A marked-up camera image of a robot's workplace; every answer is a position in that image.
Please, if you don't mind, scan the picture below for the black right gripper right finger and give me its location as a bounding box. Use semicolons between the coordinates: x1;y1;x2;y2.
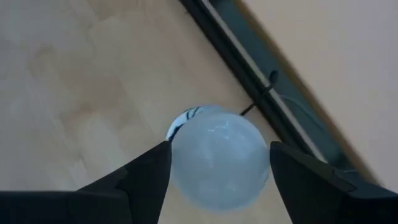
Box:
269;141;398;224

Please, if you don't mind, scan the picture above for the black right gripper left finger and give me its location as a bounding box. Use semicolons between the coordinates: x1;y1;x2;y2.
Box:
0;140;173;224

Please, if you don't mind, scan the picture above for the chrome lamp socket base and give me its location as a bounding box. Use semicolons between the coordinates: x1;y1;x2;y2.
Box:
164;104;225;141

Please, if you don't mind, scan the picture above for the white frosted lightbulb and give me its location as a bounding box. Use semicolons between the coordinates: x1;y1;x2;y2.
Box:
169;111;271;213

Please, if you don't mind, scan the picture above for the black lamp power cable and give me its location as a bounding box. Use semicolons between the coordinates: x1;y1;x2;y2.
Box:
239;70;280;117

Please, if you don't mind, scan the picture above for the black table edge rail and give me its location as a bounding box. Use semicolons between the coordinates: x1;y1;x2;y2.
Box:
178;0;384;188

